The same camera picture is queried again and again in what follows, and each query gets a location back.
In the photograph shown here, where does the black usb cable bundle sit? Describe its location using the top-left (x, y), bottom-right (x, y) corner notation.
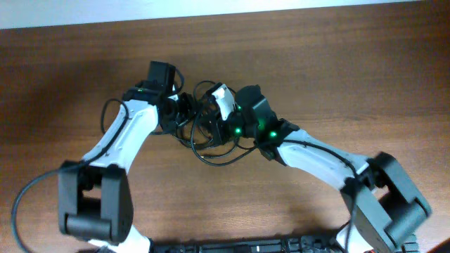
top-left (149, 79), bottom-right (259, 167)

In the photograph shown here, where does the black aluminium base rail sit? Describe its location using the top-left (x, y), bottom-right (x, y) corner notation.
top-left (80, 231), bottom-right (421, 253)

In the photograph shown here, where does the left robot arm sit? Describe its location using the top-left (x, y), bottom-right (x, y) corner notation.
top-left (58, 61), bottom-right (183, 252)

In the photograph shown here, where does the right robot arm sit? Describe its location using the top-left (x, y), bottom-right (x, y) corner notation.
top-left (203, 83), bottom-right (432, 252)

